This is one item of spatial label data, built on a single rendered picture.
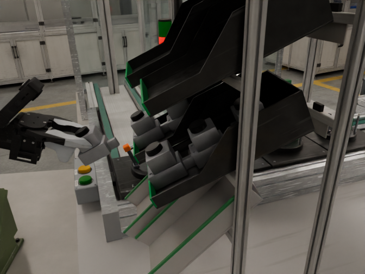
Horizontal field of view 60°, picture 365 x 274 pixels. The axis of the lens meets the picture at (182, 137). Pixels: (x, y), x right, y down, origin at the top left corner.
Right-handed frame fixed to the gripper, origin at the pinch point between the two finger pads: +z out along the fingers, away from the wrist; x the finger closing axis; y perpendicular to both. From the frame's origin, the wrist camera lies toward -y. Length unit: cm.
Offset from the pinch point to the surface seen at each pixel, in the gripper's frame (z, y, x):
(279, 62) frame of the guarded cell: 98, -18, -126
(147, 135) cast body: 11.7, -4.0, 0.9
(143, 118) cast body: 9.8, -7.3, 0.7
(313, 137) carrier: 80, -2, -40
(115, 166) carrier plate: 10.0, 24.1, -31.2
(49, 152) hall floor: -41, 147, -240
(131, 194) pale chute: 13.6, 16.5, -5.9
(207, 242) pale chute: 24.3, 4.2, 21.4
